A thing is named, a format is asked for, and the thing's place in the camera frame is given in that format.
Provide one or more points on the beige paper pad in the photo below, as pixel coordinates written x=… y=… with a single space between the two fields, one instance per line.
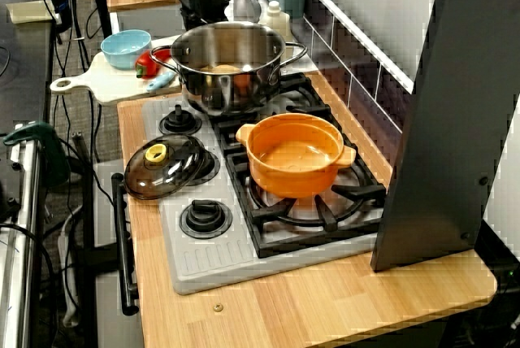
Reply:
x=28 y=11

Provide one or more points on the dark tile backsplash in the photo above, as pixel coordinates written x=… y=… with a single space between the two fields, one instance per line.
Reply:
x=357 y=63

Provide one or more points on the pale wooden cutting board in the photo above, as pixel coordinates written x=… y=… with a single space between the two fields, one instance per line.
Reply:
x=105 y=92

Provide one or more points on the black desk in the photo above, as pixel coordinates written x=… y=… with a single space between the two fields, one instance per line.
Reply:
x=24 y=79

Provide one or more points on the bamboo wooden countertop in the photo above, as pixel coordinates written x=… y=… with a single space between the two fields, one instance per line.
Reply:
x=325 y=311

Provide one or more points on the white toy detergent bottle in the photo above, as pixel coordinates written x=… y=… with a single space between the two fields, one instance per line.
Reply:
x=276 y=18

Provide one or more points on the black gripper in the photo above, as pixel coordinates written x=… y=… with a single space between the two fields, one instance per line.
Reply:
x=207 y=0

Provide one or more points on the brass countertop screw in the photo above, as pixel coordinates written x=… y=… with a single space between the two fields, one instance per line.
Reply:
x=218 y=307

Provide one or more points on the silver metal bar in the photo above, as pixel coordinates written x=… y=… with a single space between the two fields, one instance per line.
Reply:
x=20 y=242

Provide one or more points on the grey toy stove panel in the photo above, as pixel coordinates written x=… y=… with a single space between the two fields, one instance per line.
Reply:
x=211 y=266

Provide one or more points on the orange toy pot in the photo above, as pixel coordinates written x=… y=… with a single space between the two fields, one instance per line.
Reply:
x=284 y=181

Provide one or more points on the black stove knob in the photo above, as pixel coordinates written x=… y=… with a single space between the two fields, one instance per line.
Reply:
x=178 y=122
x=205 y=218
x=209 y=165

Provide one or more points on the stainless steel pot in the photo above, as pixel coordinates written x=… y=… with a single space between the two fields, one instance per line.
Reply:
x=227 y=92

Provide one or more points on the dark grey hood support panel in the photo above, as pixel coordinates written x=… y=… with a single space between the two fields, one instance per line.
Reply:
x=438 y=120

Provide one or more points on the smoked glass lid yellow knob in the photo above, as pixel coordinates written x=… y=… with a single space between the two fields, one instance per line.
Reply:
x=170 y=177

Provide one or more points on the light blue bowl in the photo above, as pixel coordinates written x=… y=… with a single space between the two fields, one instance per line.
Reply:
x=126 y=49

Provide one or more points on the yellowish toy potato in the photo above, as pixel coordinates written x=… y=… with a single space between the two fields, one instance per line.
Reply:
x=221 y=68

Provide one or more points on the red toy pepper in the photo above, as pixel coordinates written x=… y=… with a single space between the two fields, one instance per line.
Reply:
x=152 y=63

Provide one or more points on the white toy oven cabinet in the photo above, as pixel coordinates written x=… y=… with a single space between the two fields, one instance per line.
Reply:
x=109 y=323

